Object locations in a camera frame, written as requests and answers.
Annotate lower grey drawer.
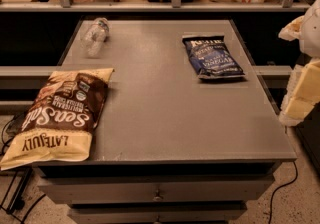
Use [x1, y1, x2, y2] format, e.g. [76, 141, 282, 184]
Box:
[68, 203, 246, 224]

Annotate upper grey drawer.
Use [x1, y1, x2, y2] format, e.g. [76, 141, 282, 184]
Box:
[38, 175, 274, 204]

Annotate grey drawer cabinet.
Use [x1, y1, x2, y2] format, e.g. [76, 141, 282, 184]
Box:
[38, 20, 296, 209]

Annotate blue chip bag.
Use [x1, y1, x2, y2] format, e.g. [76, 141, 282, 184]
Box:
[182, 35, 244, 80]

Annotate grey metal shelf rail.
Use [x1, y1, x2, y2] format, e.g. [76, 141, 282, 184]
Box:
[0, 0, 316, 13]

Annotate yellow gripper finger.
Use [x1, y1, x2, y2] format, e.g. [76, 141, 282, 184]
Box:
[295, 59, 320, 104]
[284, 98, 314, 120]

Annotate black cables left floor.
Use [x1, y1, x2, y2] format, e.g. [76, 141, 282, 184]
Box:
[0, 114, 46, 224]

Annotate clear plastic water bottle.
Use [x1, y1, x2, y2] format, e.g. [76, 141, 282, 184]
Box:
[81, 17, 110, 58]

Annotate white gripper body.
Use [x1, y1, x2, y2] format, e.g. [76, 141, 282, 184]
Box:
[279, 65, 303, 127]

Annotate black cable right floor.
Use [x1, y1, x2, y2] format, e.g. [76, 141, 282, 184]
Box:
[267, 161, 299, 224]

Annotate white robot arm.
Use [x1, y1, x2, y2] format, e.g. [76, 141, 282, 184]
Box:
[279, 0, 320, 127]

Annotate brown yellow tortilla chip bag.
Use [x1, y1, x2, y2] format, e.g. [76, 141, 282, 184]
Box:
[0, 68, 114, 170]

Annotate grey drawer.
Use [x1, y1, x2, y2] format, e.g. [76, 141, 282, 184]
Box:
[38, 175, 274, 204]
[68, 203, 246, 224]

